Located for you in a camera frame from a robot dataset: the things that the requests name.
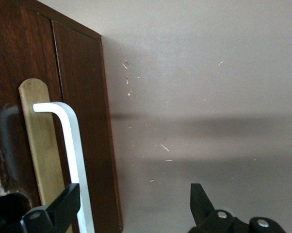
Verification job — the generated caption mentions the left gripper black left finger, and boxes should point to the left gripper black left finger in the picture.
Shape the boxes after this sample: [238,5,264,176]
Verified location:
[19,183,81,233]

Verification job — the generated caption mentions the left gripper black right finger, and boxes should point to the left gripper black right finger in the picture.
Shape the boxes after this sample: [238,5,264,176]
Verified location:
[188,183,286,233]

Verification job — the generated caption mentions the dark brown wooden cabinet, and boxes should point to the dark brown wooden cabinet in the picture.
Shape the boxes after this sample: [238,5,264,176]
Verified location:
[35,0,124,233]

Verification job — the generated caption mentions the light wooden backing strip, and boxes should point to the light wooden backing strip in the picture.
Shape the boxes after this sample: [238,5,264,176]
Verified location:
[18,78,74,233]

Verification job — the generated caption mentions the wooden drawer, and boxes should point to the wooden drawer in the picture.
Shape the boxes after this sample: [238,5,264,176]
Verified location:
[0,0,74,233]

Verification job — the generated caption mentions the white metal drawer handle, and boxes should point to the white metal drawer handle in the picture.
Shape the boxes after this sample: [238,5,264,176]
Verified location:
[32,101,96,233]

